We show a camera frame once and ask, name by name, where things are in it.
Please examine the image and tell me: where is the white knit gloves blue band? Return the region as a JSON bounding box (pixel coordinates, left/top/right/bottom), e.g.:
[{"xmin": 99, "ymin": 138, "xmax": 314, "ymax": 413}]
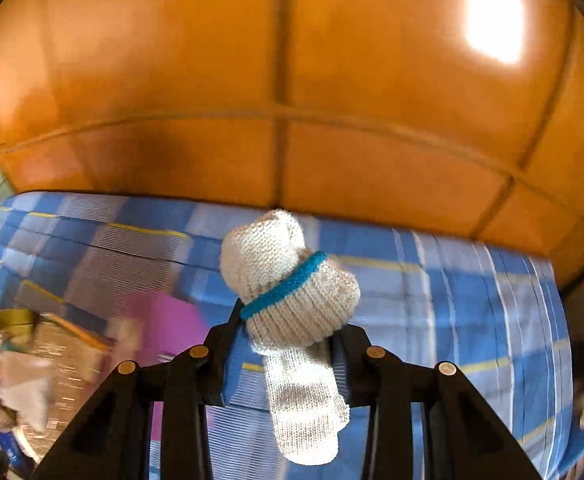
[{"xmin": 220, "ymin": 209, "xmax": 360, "ymax": 466}]

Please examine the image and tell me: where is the silver ornate tissue box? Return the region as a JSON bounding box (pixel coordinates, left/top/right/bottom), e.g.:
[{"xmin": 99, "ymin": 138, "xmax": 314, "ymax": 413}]
[{"xmin": 0, "ymin": 313, "xmax": 110, "ymax": 463}]

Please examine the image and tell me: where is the purple snack carton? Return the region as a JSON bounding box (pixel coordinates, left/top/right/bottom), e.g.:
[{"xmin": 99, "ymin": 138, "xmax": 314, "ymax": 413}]
[{"xmin": 121, "ymin": 291, "xmax": 211, "ymax": 441}]

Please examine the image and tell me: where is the blue plaid tablecloth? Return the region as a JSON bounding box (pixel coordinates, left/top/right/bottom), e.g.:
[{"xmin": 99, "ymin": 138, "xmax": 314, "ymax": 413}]
[{"xmin": 0, "ymin": 193, "xmax": 584, "ymax": 479}]

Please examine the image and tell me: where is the gold metal tray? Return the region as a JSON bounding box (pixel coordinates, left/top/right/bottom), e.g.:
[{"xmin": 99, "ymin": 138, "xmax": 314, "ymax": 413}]
[{"xmin": 0, "ymin": 309, "xmax": 38, "ymax": 348}]

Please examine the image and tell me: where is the orange wooden wardrobe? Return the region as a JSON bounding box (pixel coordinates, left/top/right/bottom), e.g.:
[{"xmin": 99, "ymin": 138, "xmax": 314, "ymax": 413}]
[{"xmin": 0, "ymin": 0, "xmax": 584, "ymax": 284}]

